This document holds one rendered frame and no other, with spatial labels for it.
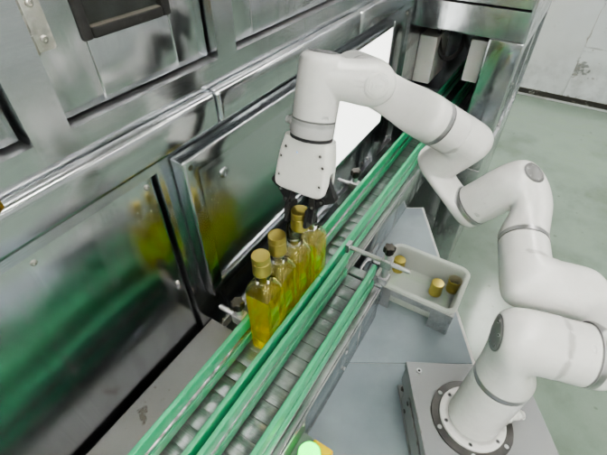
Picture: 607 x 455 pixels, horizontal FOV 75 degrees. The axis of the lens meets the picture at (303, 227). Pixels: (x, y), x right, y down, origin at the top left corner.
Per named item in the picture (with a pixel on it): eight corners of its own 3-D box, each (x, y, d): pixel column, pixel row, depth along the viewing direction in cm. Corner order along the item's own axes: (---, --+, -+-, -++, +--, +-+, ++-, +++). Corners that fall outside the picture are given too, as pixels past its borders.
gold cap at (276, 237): (275, 242, 78) (274, 225, 75) (290, 248, 77) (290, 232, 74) (265, 253, 76) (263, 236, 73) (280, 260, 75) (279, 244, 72)
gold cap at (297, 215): (296, 218, 80) (296, 201, 77) (312, 225, 79) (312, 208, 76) (286, 228, 78) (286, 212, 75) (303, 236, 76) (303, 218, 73)
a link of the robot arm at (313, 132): (276, 114, 66) (275, 130, 67) (323, 127, 62) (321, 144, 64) (299, 107, 72) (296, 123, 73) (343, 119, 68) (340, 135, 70)
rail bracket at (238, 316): (230, 320, 94) (222, 283, 85) (254, 333, 91) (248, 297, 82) (219, 332, 91) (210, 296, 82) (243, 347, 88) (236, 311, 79)
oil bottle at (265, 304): (266, 326, 92) (259, 264, 77) (286, 338, 90) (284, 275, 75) (251, 345, 88) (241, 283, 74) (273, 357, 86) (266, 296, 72)
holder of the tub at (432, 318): (376, 255, 126) (378, 237, 121) (462, 291, 116) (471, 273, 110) (351, 292, 116) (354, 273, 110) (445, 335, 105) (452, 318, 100)
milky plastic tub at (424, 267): (391, 260, 124) (396, 240, 118) (464, 290, 116) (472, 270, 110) (368, 298, 113) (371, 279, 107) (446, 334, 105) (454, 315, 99)
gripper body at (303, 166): (275, 125, 67) (269, 186, 72) (329, 141, 63) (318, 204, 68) (297, 117, 73) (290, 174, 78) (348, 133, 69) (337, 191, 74)
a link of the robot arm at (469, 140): (467, 162, 64) (400, 203, 75) (543, 205, 74) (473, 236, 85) (452, 92, 72) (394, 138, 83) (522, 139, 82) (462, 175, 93)
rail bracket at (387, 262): (347, 261, 106) (350, 226, 98) (407, 286, 100) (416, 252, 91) (342, 267, 104) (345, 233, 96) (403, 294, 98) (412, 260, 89)
